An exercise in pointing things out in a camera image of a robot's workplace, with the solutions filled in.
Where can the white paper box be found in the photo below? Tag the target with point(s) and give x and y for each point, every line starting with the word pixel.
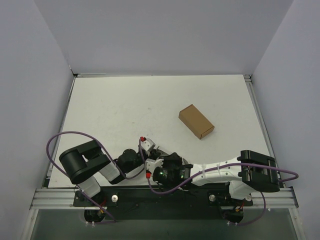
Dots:
pixel 185 162

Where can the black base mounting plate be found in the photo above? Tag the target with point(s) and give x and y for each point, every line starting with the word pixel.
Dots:
pixel 208 202

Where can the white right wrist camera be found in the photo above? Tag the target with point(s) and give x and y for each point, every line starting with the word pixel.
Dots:
pixel 150 165

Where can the brown folded cardboard box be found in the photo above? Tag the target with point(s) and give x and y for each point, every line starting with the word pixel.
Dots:
pixel 196 122

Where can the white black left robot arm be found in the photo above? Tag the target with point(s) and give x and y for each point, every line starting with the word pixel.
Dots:
pixel 83 161

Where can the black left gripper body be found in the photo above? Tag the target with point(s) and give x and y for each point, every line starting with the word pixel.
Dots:
pixel 155 153

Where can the aluminium table frame rail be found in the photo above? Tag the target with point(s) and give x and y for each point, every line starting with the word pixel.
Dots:
pixel 117 110

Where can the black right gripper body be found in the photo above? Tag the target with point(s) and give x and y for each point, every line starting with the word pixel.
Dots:
pixel 172 161

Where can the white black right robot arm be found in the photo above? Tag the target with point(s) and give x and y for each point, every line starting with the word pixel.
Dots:
pixel 249 172

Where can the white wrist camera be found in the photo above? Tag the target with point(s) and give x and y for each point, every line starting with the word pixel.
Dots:
pixel 146 144
pixel 150 165

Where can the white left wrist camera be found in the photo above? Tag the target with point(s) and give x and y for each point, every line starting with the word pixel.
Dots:
pixel 146 144

